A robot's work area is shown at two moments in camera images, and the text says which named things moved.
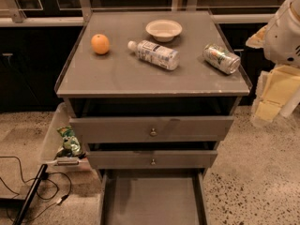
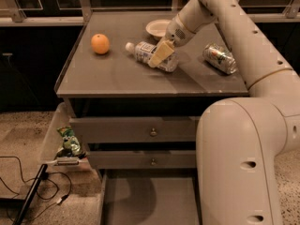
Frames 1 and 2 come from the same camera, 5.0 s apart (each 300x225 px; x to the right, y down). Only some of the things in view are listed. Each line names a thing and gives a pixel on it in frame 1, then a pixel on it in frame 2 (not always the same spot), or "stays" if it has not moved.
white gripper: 282,37 to 174,32
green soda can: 220,58 stays
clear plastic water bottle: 151,52 stays
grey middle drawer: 152,159 stays
